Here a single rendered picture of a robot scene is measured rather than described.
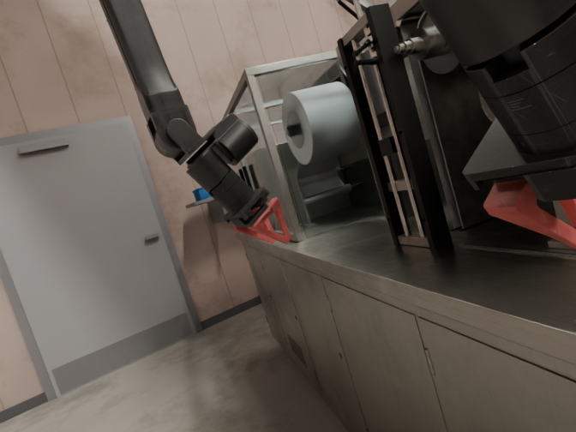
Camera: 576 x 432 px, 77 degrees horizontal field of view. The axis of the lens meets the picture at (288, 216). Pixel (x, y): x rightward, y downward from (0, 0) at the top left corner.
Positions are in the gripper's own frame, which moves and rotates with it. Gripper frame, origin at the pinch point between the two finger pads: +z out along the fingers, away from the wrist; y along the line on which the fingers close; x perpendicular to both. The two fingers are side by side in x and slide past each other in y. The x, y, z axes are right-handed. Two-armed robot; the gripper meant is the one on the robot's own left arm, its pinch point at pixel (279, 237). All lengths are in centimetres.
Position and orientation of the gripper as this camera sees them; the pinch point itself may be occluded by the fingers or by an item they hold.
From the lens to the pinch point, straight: 65.5
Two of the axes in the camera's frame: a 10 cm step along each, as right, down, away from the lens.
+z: 6.7, 6.8, 2.9
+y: -4.4, 0.6, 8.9
